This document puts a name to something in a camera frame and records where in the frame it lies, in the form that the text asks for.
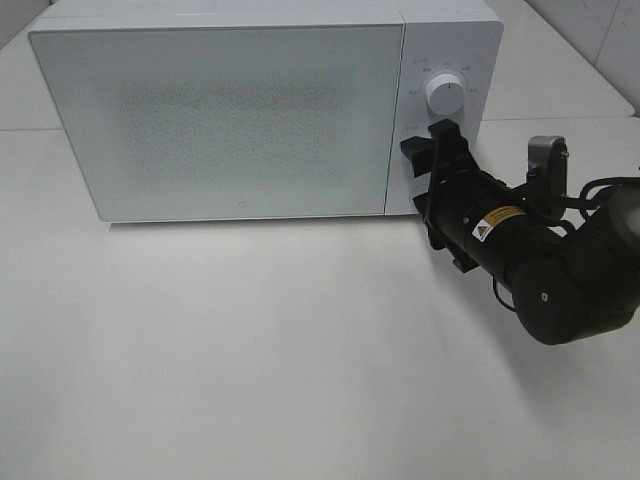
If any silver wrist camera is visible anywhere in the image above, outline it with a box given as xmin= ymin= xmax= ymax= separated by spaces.
xmin=526 ymin=136 xmax=569 ymax=220

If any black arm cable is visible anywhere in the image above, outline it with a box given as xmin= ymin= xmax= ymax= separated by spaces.
xmin=492 ymin=177 xmax=640 ymax=314

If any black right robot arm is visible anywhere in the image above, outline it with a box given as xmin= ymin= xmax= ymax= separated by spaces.
xmin=400 ymin=120 xmax=639 ymax=345

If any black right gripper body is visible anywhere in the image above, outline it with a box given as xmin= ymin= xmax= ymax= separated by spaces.
xmin=410 ymin=150 xmax=500 ymax=273

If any upper white microwave knob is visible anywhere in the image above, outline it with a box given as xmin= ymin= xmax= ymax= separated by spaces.
xmin=424 ymin=70 xmax=466 ymax=116

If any white microwave oven body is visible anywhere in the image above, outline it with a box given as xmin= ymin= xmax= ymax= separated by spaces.
xmin=28 ymin=1 xmax=504 ymax=216

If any white microwave door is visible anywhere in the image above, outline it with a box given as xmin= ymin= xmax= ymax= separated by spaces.
xmin=29 ymin=25 xmax=402 ymax=223

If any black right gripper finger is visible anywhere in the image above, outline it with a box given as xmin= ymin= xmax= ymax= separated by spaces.
xmin=428 ymin=119 xmax=473 ymax=165
xmin=400 ymin=136 xmax=441 ymax=178

